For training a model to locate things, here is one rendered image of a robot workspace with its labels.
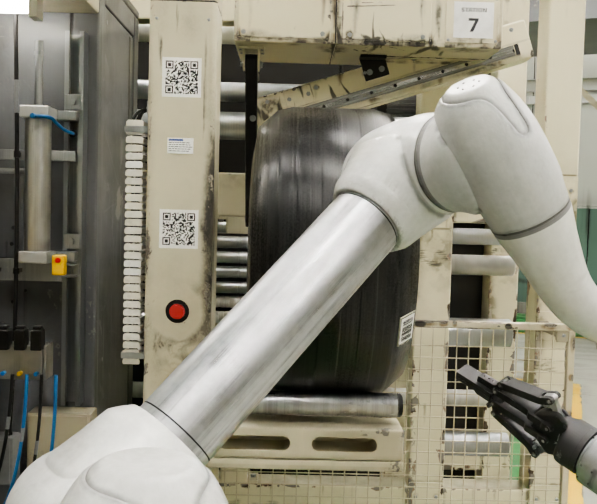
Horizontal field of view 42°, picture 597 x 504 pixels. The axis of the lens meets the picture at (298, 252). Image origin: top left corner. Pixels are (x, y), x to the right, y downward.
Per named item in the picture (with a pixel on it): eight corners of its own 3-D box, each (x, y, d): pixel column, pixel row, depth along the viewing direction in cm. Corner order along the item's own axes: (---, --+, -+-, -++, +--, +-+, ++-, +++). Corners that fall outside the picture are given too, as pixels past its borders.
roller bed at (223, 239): (172, 354, 191) (174, 233, 189) (180, 344, 205) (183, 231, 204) (253, 356, 191) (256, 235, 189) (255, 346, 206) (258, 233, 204)
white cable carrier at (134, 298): (121, 364, 152) (125, 119, 150) (127, 359, 157) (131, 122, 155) (144, 364, 152) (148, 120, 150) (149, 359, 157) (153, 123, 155)
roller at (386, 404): (215, 400, 143) (217, 383, 147) (216, 418, 146) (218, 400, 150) (404, 405, 144) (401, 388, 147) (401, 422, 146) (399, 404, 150)
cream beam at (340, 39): (233, 41, 174) (234, -26, 173) (240, 62, 199) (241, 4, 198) (503, 49, 174) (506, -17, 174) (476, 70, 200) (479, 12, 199)
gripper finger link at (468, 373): (490, 397, 125) (490, 393, 124) (455, 374, 129) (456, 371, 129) (501, 388, 126) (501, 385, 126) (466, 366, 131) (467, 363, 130)
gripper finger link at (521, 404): (548, 435, 118) (550, 428, 117) (488, 394, 124) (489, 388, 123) (562, 423, 120) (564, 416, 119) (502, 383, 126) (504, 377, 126)
